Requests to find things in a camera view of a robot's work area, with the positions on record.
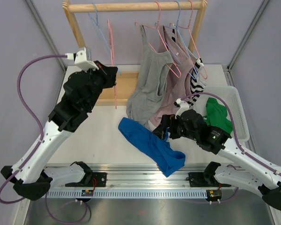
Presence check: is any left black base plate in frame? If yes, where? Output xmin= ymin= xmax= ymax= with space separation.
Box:
xmin=65 ymin=172 xmax=108 ymax=188

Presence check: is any pink hanger under grey top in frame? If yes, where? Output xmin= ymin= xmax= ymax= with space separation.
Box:
xmin=134 ymin=1 xmax=182 ymax=78

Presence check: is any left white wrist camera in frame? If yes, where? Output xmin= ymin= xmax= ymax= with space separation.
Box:
xmin=66 ymin=47 xmax=99 ymax=71

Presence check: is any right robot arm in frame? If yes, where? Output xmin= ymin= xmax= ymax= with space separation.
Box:
xmin=153 ymin=110 xmax=281 ymax=210

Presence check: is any pink hanger under striped top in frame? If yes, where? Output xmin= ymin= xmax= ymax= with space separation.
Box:
xmin=170 ymin=0 xmax=208 ymax=80

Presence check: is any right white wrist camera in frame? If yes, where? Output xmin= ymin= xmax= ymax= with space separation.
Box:
xmin=174 ymin=98 xmax=190 ymax=118

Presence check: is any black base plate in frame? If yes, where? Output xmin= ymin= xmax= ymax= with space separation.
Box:
xmin=65 ymin=172 xmax=108 ymax=188
xmin=185 ymin=172 xmax=231 ymax=188

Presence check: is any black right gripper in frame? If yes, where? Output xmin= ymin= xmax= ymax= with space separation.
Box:
xmin=153 ymin=114 xmax=199 ymax=141

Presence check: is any blue tank top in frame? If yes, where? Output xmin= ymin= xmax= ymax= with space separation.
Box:
xmin=118 ymin=117 xmax=186 ymax=177

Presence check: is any black white striped top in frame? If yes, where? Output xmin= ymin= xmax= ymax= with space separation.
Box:
xmin=171 ymin=30 xmax=207 ymax=94

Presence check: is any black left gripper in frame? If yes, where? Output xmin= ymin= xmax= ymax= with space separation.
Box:
xmin=83 ymin=60 xmax=118 ymax=111

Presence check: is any white slotted cable duct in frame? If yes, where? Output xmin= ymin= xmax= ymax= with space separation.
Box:
xmin=47 ymin=189 xmax=207 ymax=199

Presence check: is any pink wire hanger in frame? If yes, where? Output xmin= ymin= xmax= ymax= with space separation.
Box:
xmin=107 ymin=19 xmax=118 ymax=109

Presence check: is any blue hanger under mauve top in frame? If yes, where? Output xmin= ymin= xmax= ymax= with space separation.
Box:
xmin=165 ymin=1 xmax=198 ymax=79

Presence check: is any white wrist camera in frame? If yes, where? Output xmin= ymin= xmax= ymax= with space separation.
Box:
xmin=66 ymin=47 xmax=99 ymax=71
xmin=174 ymin=98 xmax=190 ymax=118

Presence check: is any green tank top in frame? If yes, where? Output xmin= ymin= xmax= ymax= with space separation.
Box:
xmin=203 ymin=97 xmax=233 ymax=134

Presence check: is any grey tank top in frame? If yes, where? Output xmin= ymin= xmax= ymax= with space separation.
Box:
xmin=126 ymin=25 xmax=173 ymax=127

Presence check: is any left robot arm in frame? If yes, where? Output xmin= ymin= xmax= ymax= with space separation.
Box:
xmin=1 ymin=61 xmax=118 ymax=201

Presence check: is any light blue wire hanger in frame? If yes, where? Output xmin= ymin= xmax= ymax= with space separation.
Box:
xmin=88 ymin=3 xmax=118 ymax=66

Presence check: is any white plastic basket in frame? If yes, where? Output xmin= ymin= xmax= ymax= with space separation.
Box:
xmin=193 ymin=86 xmax=250 ymax=143

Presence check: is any aluminium mounting rail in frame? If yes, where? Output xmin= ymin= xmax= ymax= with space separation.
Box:
xmin=44 ymin=163 xmax=277 ymax=189

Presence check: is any mauve tank top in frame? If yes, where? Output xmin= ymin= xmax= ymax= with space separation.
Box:
xmin=148 ymin=27 xmax=194 ymax=130

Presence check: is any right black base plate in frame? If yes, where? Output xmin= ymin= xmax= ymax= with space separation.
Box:
xmin=185 ymin=172 xmax=231 ymax=188

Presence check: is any wooden clothes rack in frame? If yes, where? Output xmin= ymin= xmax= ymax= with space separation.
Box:
xmin=62 ymin=0 xmax=207 ymax=107

